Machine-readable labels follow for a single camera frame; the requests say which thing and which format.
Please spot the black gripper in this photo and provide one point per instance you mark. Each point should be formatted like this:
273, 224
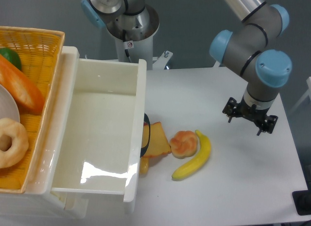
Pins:
264, 122

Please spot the toasted bread slice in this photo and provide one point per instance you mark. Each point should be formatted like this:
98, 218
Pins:
158, 144

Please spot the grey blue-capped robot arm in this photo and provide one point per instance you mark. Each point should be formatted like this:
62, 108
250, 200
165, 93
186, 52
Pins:
133, 24

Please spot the round swirl bread roll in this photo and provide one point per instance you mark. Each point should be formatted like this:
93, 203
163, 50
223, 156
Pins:
184, 144

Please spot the yellow banana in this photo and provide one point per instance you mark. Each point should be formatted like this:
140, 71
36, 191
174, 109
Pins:
198, 159

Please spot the white furniture leg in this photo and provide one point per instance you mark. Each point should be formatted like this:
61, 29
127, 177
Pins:
304, 99

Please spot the black device at table edge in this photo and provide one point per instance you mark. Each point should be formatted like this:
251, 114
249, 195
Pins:
302, 202

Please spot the white open plastic drawer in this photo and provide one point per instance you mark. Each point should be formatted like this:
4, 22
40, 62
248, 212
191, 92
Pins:
100, 150

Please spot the yellow woven basket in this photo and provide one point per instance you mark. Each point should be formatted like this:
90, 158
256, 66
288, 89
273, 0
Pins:
39, 51

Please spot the orange baguette loaf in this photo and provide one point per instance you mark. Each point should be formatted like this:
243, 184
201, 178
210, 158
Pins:
23, 90

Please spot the white plate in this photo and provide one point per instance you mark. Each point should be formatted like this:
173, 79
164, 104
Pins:
8, 106

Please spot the green round fruit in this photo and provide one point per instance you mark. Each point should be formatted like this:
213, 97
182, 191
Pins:
12, 56

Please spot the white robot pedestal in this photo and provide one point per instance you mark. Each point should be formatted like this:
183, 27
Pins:
131, 51

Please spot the pale ring donut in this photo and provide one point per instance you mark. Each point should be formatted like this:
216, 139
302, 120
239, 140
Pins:
13, 142

